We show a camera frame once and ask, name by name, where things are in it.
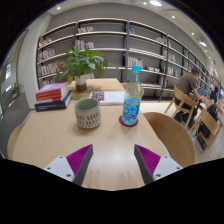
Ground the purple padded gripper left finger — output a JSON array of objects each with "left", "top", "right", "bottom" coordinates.
[{"left": 44, "top": 144, "right": 93, "bottom": 186}]

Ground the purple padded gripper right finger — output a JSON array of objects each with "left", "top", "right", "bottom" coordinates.
[{"left": 134, "top": 145, "right": 182, "bottom": 185}]

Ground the clear blue-capped water bottle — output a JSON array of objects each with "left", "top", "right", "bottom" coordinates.
[{"left": 122, "top": 65, "right": 141, "bottom": 123}]

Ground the wooden chair right near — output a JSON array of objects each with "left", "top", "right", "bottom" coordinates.
[{"left": 144, "top": 112, "right": 195, "bottom": 168}]

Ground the grey-green patterned ceramic cup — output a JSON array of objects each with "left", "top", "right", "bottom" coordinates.
[{"left": 74, "top": 98, "right": 101, "bottom": 129}]

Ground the round red coaster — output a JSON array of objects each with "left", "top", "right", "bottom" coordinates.
[{"left": 118, "top": 115, "right": 138, "bottom": 127}]

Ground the dark blue thick book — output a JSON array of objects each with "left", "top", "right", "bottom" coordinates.
[{"left": 35, "top": 91, "right": 72, "bottom": 111}]

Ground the wooden chair with backpack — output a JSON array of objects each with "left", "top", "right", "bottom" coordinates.
[{"left": 194, "top": 109, "right": 224, "bottom": 151}]

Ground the wooden chair under man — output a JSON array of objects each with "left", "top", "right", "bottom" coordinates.
[{"left": 165, "top": 87, "right": 197, "bottom": 127}]

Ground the seated man brown shirt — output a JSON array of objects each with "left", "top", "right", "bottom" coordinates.
[{"left": 174, "top": 67, "right": 204, "bottom": 122}]

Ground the open white magazine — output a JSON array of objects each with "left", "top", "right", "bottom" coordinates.
[{"left": 89, "top": 91, "right": 125, "bottom": 105}]

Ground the red and pink book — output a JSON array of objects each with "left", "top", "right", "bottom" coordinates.
[{"left": 36, "top": 82, "right": 68, "bottom": 102}]

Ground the black backpack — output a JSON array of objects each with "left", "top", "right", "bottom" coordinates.
[{"left": 198, "top": 104, "right": 218, "bottom": 138}]

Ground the seated person dark blue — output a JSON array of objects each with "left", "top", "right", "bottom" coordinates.
[{"left": 210, "top": 86, "right": 218, "bottom": 103}]

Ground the small plant by window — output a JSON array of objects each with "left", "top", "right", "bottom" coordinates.
[{"left": 10, "top": 83, "right": 23, "bottom": 99}]

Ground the potted green plant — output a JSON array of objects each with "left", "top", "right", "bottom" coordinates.
[{"left": 53, "top": 46, "right": 118, "bottom": 92}]

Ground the grey wall bookshelf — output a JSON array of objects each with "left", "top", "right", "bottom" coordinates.
[{"left": 36, "top": 18, "right": 220, "bottom": 100}]

